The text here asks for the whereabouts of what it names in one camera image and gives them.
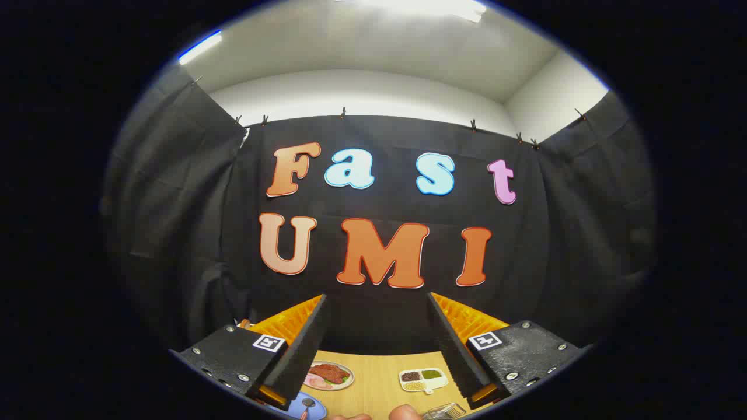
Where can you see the yellow beans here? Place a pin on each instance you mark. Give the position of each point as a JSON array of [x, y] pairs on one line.
[[414, 385]]

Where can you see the beige food plate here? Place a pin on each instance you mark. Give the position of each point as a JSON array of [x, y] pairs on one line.
[[350, 378]]

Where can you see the wide ceiling light panel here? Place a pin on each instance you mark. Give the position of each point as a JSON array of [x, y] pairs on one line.
[[432, 7]]

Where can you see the white sectioned dish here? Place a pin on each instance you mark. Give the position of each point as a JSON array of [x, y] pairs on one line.
[[437, 384]]

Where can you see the green lettuce leaf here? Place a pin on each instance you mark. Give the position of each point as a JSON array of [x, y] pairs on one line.
[[337, 381]]

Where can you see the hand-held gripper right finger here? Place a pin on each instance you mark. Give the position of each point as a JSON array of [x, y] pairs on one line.
[[452, 350]]

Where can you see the pale pink ham slice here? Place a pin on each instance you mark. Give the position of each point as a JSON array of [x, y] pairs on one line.
[[315, 382]]

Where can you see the dark brown beans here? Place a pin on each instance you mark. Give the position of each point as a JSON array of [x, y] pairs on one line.
[[411, 376]]

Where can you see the row of black cloth clips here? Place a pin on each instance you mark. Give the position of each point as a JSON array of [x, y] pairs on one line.
[[343, 112]]

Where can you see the ceiling light strip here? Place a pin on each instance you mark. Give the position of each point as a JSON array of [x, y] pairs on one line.
[[201, 48]]

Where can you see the brown meat steak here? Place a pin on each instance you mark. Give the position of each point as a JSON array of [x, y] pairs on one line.
[[327, 371]]

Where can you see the green beans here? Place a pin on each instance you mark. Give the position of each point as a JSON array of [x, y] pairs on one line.
[[431, 374]]

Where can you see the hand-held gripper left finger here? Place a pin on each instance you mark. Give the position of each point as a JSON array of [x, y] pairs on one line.
[[300, 350]]

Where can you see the blue round plate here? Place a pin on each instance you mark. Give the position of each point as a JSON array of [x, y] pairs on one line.
[[319, 412]]

